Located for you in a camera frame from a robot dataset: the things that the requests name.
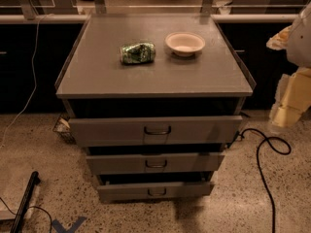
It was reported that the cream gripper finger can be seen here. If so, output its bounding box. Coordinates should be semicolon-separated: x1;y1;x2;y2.
266;26;291;50
269;67;311;128

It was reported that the grey top drawer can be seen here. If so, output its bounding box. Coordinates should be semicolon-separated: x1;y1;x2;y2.
69;116;242;147

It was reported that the grey drawer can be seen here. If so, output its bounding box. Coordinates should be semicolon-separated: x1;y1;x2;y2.
69;116;242;147
97;182;214;202
86;153;224;175

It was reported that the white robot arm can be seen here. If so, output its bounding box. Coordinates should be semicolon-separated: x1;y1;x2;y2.
266;3;311;128

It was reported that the grey metal drawer cabinet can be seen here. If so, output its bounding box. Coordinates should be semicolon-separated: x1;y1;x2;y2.
53;13;257;204

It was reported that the grey bottom drawer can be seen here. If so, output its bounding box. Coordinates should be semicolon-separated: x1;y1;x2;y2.
97;182;214;202

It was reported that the grey middle drawer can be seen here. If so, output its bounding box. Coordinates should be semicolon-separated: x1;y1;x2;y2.
86;153;224;175

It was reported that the white paper bowl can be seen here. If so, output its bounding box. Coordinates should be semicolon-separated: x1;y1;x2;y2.
165;32;205;57

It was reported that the crushed green soda can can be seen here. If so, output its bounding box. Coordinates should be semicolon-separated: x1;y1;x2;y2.
120;42;156;65

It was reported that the long dark lab bench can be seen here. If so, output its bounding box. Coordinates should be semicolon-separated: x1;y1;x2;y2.
0;20;297;114

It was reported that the blue tape cross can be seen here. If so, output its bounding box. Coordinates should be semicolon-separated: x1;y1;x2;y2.
52;216;87;233

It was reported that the black bar on floor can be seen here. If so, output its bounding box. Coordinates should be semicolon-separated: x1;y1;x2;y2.
10;171;40;233

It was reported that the black floor cable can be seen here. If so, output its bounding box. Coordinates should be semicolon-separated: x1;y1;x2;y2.
238;127;293;233

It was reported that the wire basket behind cabinet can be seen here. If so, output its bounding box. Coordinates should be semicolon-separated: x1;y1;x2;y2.
52;114;76;144

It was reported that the white hanging cable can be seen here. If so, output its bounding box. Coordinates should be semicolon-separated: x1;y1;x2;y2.
0;14;50;148

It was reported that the thin black floor wire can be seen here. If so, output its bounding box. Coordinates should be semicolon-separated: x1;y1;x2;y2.
0;197;53;233

